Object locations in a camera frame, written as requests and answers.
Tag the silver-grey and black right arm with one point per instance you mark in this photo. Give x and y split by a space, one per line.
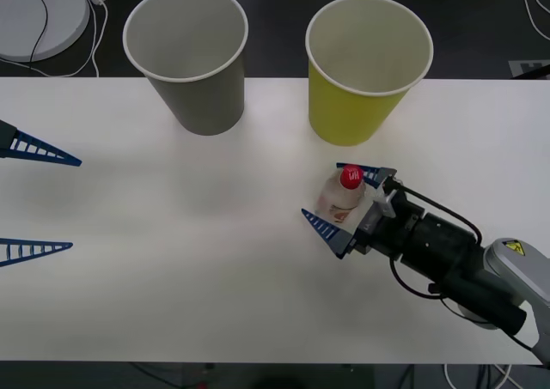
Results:
447 245

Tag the yellow-green plastic waste bin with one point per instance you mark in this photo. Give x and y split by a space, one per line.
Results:
344 114

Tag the white round lamp stand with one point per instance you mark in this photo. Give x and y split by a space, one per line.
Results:
26 24

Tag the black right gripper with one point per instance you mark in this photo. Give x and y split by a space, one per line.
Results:
397 226

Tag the clear bottle with red cap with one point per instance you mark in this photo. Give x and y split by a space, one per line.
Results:
341 193

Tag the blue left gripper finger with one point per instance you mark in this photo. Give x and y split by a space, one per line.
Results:
26 250
38 150

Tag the grey plastic waste bin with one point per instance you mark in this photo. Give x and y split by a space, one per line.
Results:
202 105

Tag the black and white marker board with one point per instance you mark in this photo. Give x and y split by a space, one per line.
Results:
528 68

